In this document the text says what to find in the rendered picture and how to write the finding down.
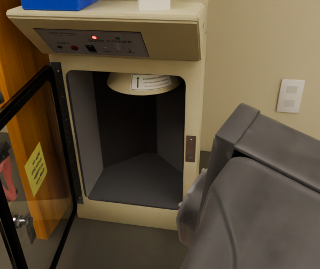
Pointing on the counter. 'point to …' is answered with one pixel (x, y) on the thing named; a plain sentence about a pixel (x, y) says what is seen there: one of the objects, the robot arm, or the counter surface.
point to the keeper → (190, 141)
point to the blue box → (56, 5)
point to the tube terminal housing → (198, 70)
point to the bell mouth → (142, 83)
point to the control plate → (82, 34)
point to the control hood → (124, 26)
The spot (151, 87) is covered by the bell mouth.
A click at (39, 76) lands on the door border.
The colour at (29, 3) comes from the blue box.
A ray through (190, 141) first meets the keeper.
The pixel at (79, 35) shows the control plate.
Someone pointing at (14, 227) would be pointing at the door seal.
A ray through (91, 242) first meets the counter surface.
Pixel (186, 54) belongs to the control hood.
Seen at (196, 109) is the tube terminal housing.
